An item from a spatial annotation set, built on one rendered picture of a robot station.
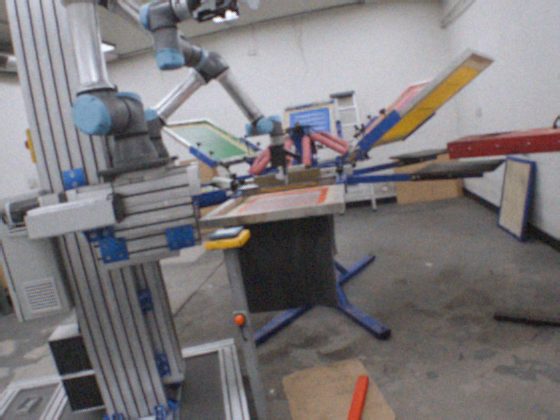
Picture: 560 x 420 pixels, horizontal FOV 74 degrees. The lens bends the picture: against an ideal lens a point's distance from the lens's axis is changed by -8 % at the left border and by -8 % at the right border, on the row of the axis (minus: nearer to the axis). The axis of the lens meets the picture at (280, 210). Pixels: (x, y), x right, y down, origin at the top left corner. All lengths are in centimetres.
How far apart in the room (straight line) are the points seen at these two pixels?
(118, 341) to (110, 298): 18
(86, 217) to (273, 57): 539
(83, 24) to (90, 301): 99
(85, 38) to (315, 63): 522
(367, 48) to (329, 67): 62
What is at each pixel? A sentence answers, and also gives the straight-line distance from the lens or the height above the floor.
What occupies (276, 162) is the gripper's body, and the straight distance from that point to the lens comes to 211.
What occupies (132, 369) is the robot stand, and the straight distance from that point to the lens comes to 177.
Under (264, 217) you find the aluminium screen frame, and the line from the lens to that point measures 156.
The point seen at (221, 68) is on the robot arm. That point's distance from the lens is 193.
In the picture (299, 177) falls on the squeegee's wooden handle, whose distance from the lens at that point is 211.
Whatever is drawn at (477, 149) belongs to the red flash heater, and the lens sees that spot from 222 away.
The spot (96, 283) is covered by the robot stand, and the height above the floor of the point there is 84.
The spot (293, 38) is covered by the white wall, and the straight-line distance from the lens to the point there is 641.
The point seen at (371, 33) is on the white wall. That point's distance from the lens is 638.
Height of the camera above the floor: 127
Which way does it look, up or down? 10 degrees down
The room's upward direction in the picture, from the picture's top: 9 degrees counter-clockwise
